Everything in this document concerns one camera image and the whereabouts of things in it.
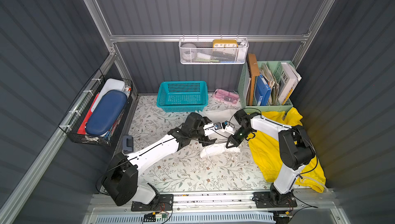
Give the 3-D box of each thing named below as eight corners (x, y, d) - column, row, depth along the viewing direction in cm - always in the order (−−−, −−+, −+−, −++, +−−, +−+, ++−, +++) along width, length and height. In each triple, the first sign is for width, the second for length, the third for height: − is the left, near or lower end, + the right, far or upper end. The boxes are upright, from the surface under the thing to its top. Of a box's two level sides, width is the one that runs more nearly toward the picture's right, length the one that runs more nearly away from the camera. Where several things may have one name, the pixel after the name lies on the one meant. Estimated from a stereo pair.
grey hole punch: (125, 154, 92) (122, 150, 88) (125, 139, 98) (122, 135, 94) (133, 151, 93) (130, 148, 89) (133, 137, 99) (130, 134, 95)
